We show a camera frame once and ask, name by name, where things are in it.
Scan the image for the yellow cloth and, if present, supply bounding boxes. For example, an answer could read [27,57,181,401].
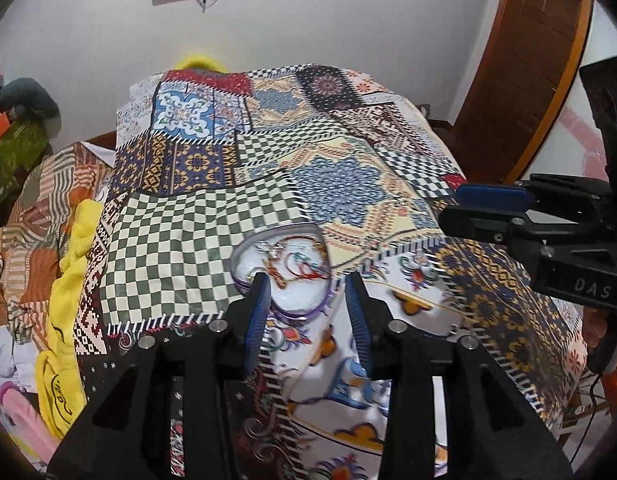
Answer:
[36,199,112,437]

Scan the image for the red bracelets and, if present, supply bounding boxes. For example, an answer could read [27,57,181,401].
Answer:
[270,236,332,289]

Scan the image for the brown wooden door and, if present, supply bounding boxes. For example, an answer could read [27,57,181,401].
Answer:
[451,0,575,182]

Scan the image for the dark green plush cushion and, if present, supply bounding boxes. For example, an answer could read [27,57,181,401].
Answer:
[0,77,62,122]

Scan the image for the pink wall decal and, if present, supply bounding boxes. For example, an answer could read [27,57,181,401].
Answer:
[558,109,610,177]

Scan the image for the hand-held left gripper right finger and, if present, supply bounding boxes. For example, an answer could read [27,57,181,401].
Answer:
[344,271,575,480]

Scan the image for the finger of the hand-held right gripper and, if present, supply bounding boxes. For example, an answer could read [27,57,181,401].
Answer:
[437,205,539,253]
[455,174,614,208]

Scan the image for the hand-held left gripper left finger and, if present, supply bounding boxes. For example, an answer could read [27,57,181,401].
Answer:
[47,272,273,480]

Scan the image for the person's right hand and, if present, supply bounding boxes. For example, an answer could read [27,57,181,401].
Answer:
[583,307,609,352]

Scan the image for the yellow chair back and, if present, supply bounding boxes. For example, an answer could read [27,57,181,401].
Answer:
[176,52,230,74]

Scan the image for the purple heart-shaped box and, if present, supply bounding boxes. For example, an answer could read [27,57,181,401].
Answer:
[231,223,334,321]

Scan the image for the pink cloth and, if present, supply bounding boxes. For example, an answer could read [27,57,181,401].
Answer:
[0,381,60,462]

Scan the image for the patchwork printed blanket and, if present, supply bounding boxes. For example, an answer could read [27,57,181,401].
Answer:
[73,63,586,480]

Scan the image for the white cloth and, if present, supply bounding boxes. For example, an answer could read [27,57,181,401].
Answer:
[0,327,40,397]

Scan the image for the green table cloth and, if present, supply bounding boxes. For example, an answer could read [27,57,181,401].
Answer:
[0,116,55,207]

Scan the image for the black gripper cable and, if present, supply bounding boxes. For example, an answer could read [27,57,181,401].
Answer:
[563,374,612,456]

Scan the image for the silver chain bracelet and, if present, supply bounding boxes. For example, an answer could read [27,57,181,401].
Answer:
[246,241,285,282]

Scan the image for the orange striped quilt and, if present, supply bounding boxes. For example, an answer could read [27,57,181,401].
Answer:
[0,142,118,332]

